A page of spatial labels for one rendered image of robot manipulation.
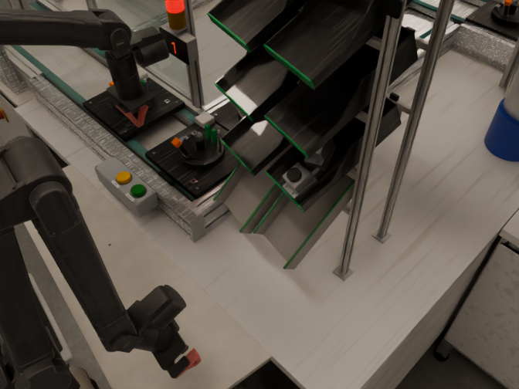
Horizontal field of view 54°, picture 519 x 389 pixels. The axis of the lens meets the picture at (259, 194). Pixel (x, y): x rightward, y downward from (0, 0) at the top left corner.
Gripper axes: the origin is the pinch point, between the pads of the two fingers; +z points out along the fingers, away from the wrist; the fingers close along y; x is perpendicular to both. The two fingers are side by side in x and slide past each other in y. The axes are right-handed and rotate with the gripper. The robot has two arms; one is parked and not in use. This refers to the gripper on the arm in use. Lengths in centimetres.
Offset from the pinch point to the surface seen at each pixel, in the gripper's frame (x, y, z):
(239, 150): -12.9, -20.1, 4.5
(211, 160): -17.7, -1.0, 25.3
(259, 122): -20.8, -19.2, 1.3
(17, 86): 2, 87, 35
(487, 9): -151, -13, 32
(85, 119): -3, 44, 28
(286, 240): -11.4, -37.0, 22.6
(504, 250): -66, -73, 47
